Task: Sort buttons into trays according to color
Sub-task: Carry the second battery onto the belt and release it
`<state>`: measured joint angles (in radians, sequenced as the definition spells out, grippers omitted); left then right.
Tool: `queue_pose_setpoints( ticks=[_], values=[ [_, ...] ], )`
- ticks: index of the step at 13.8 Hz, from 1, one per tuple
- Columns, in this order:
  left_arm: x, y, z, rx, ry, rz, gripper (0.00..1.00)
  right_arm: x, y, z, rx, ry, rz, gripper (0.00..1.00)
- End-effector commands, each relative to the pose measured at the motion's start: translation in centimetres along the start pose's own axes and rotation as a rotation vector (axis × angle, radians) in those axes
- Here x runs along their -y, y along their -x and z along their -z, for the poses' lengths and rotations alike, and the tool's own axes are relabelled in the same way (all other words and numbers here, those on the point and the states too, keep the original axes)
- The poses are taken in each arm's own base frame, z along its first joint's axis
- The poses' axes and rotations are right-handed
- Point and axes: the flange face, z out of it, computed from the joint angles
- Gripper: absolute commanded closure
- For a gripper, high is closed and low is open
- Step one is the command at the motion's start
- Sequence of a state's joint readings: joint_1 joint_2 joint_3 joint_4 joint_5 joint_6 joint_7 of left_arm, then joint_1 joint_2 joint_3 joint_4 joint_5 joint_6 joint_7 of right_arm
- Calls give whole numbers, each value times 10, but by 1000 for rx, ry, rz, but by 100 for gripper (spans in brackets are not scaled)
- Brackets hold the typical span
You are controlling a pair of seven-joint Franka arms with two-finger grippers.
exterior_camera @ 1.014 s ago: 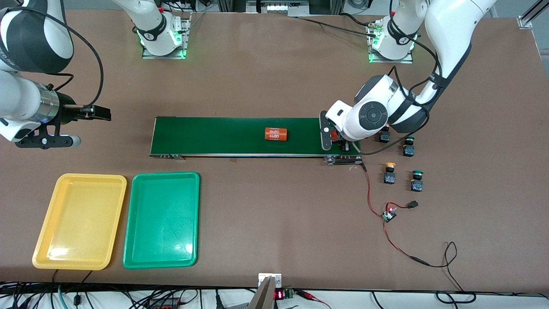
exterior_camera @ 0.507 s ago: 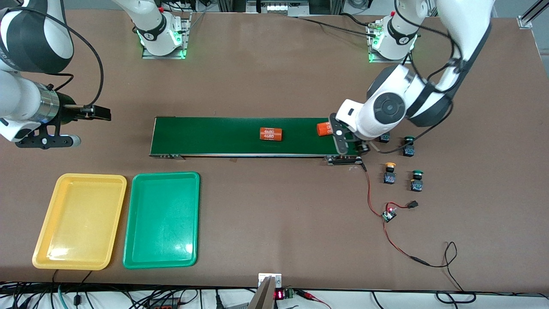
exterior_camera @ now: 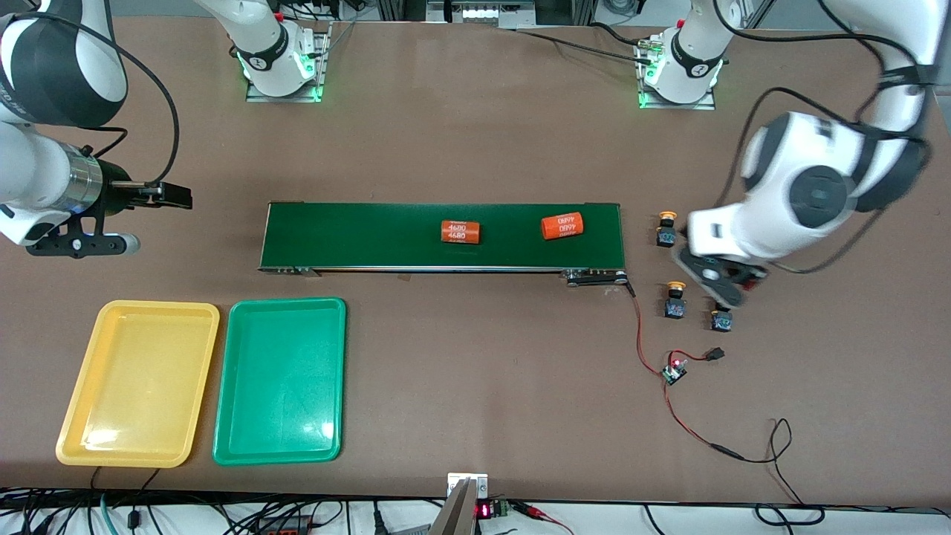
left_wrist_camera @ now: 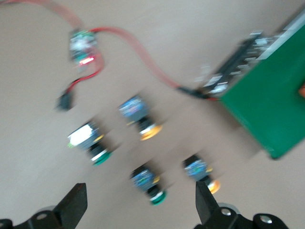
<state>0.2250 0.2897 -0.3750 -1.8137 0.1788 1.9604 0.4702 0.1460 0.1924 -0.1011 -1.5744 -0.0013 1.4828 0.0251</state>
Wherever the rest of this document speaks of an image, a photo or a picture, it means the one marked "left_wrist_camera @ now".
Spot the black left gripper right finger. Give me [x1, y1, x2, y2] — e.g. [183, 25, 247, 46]
[194, 181, 290, 229]

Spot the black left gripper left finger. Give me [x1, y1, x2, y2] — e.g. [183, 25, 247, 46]
[0, 182, 88, 229]

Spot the yellow push button switch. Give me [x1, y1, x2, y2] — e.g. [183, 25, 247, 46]
[118, 95, 164, 142]
[183, 155, 221, 194]

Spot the green push button switch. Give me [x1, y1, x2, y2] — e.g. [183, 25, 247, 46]
[67, 121, 113, 167]
[130, 167, 169, 206]

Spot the green conveyor belt unit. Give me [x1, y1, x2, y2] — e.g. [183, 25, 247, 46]
[195, 4, 305, 160]

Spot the small green circuit board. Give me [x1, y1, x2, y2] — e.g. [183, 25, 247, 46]
[69, 28, 100, 70]

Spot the black plug with red wire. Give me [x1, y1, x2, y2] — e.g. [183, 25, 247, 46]
[55, 53, 104, 112]

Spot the red black motor wire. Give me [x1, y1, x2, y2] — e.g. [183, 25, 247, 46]
[90, 26, 221, 102]

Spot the red black power cable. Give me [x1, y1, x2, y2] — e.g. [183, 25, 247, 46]
[0, 0, 84, 31]

